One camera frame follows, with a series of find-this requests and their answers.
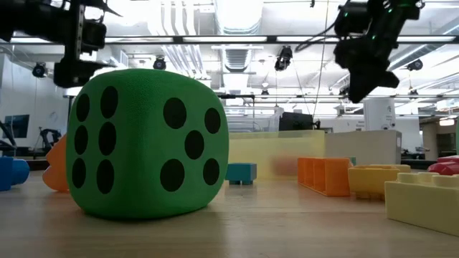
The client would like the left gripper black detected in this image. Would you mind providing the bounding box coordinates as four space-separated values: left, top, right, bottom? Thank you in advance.
0 0 123 89

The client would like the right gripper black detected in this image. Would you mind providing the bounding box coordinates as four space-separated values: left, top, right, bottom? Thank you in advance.
334 36 401 105

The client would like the small yellow toy brick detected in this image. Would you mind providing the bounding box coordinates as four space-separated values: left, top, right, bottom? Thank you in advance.
372 163 412 174

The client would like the blue toy brick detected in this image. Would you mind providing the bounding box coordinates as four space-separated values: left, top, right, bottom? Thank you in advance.
0 156 31 192

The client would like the white cylindrical appliance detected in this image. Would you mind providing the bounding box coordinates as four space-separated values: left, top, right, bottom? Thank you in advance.
363 98 397 131

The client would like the black desk monitor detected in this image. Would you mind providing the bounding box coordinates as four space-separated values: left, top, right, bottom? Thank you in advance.
278 111 316 132

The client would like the yellow-orange long toy brick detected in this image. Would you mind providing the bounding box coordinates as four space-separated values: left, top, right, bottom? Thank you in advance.
347 164 401 201

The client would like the large orange toy brick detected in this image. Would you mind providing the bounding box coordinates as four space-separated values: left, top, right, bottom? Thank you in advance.
296 156 352 198

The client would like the yellow translucent tray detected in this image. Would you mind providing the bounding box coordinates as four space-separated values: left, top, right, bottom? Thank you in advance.
228 129 326 180

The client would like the pale yellow toy brick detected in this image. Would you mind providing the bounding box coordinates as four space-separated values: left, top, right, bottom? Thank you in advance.
384 171 459 237

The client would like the small teal toy brick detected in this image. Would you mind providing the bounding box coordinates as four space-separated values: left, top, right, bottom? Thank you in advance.
224 163 258 186

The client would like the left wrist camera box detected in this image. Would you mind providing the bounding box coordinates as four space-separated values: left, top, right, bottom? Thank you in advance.
85 19 108 52

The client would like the dark wall monitor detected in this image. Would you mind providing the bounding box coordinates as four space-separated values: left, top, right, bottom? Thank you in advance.
3 114 31 139

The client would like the silver ventilation duct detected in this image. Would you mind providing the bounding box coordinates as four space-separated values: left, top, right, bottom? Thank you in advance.
214 0 265 72

